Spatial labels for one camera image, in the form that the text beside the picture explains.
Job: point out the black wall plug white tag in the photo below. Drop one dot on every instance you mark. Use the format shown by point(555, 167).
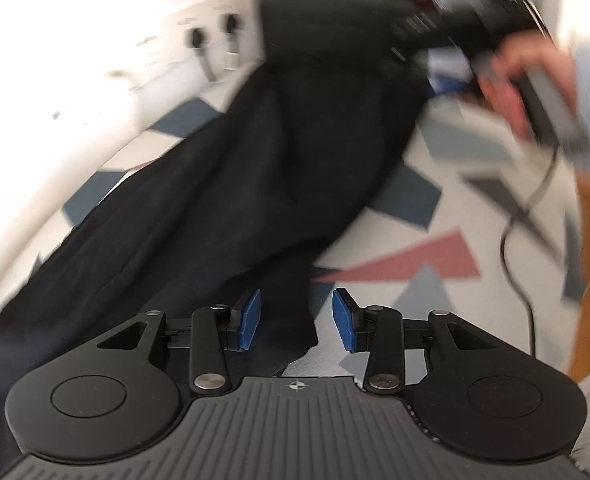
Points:
point(232, 25)

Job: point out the dark grey box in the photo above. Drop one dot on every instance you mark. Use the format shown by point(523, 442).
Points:
point(325, 10)

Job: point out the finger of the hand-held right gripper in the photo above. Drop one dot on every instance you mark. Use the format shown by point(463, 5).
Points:
point(415, 30)

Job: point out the geometric patterned bed sheet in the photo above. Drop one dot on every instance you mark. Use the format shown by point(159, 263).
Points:
point(400, 265)

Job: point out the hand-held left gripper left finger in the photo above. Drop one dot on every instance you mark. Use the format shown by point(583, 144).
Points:
point(250, 320)

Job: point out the person's right hand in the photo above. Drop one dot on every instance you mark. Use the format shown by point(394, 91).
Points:
point(525, 60)

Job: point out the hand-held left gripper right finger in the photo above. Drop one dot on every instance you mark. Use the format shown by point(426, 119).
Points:
point(345, 317)

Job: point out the black garment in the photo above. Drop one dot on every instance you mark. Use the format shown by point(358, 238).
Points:
point(225, 185)

